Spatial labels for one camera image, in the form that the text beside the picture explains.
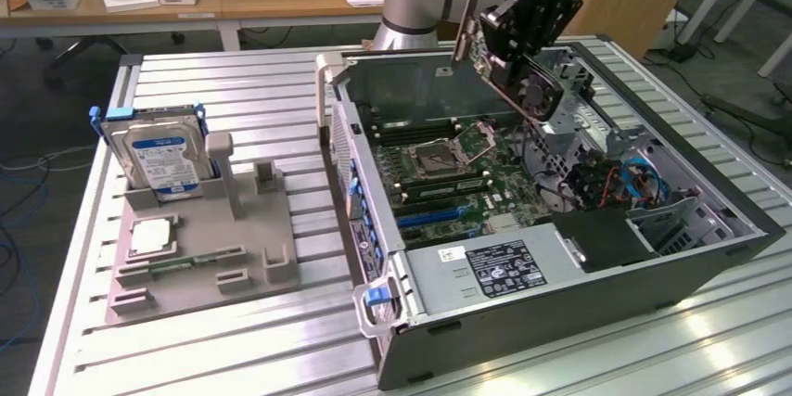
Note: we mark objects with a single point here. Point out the green graphics card with fan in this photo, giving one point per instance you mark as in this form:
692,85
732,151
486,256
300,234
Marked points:
542,90

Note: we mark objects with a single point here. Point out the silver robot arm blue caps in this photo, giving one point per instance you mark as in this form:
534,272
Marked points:
415,6

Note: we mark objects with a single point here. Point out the black power adapter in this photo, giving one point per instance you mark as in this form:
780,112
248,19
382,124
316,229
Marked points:
682,53

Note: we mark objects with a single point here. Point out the metal drive cage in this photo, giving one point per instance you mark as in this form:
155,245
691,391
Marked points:
556,145

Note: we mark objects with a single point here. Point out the metal socket cover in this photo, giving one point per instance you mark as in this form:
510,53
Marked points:
490,145

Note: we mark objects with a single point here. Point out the CPU socket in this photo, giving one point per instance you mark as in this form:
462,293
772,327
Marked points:
436,159

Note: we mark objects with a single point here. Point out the green RAM stick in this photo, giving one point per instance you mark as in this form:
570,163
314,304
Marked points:
186,262
446,188

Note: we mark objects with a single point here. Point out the silver chipset heatsink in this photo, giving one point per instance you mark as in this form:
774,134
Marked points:
507,224

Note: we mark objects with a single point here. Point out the blue expansion slot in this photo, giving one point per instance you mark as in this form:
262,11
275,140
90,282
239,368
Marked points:
434,218

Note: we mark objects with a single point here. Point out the silver power supply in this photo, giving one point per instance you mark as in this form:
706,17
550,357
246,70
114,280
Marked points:
434,275

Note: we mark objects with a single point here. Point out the grey parts rack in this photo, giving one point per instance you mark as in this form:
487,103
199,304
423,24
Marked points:
247,229

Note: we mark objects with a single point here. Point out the hard disk with blue rails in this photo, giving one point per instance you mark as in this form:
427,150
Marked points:
155,155

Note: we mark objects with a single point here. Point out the blue case latch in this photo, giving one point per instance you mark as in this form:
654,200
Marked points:
374,297

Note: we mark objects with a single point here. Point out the open black PC case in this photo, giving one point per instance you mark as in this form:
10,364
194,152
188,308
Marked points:
556,335

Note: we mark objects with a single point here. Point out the black chair base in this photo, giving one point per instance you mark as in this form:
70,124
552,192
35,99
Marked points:
68,55

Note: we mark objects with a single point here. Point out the silver CPU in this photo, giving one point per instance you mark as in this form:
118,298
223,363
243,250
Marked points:
151,236

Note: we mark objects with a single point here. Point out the white table frame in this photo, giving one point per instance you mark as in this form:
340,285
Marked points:
711,2

